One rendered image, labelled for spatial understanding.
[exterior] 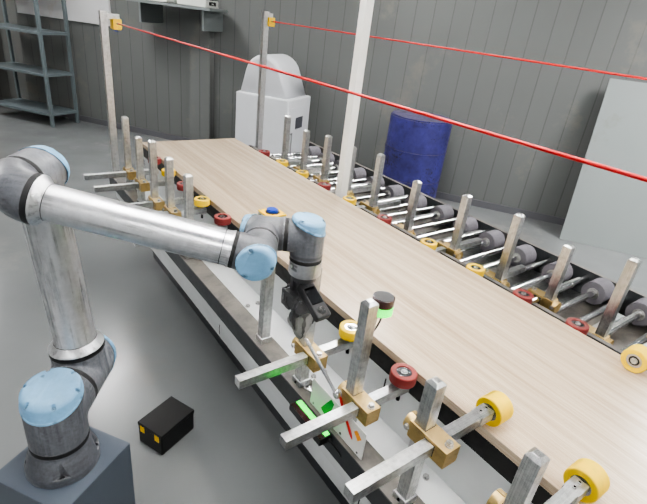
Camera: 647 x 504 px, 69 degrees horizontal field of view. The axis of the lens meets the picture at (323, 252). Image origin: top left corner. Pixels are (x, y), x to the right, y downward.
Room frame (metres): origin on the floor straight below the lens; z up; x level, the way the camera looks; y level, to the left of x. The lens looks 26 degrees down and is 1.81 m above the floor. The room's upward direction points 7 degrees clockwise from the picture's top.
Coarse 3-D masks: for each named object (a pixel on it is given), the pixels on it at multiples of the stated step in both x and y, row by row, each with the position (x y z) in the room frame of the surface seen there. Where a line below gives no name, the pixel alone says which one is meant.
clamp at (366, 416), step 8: (344, 384) 1.06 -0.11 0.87; (344, 392) 1.04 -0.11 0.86; (344, 400) 1.03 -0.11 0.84; (352, 400) 1.01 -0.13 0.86; (360, 400) 1.00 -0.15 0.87; (368, 400) 1.01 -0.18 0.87; (360, 408) 0.98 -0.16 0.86; (376, 408) 0.98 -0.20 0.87; (360, 416) 0.98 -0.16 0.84; (368, 416) 0.96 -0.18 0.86; (376, 416) 0.98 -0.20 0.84; (368, 424) 0.96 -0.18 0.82
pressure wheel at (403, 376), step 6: (396, 366) 1.12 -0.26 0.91; (402, 366) 1.13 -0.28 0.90; (408, 366) 1.13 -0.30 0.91; (390, 372) 1.10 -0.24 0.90; (396, 372) 1.10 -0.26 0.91; (402, 372) 1.10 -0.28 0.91; (408, 372) 1.11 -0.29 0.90; (414, 372) 1.11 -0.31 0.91; (390, 378) 1.09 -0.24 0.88; (396, 378) 1.08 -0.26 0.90; (402, 378) 1.07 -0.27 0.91; (408, 378) 1.08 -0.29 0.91; (414, 378) 1.08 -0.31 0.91; (396, 384) 1.07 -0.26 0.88; (402, 384) 1.07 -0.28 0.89; (408, 384) 1.07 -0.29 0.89; (414, 384) 1.08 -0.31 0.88
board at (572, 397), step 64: (256, 192) 2.48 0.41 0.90; (320, 192) 2.62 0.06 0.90; (384, 256) 1.87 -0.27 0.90; (384, 320) 1.37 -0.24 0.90; (448, 320) 1.42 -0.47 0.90; (512, 320) 1.47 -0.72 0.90; (448, 384) 1.08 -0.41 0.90; (512, 384) 1.12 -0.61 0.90; (576, 384) 1.15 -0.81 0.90; (640, 384) 1.19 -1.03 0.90; (512, 448) 0.87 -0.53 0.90; (576, 448) 0.90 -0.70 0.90; (640, 448) 0.92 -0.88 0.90
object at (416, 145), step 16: (400, 112) 5.25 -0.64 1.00; (400, 128) 4.97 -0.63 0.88; (416, 128) 4.88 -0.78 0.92; (432, 128) 4.88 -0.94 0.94; (448, 128) 5.01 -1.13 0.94; (400, 144) 4.94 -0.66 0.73; (416, 144) 4.88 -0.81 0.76; (432, 144) 4.89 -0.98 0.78; (400, 160) 4.92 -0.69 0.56; (416, 160) 4.87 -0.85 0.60; (432, 160) 4.91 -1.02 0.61; (400, 176) 4.91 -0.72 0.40; (416, 176) 4.87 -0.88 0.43; (432, 176) 4.94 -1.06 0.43; (432, 192) 4.98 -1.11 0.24
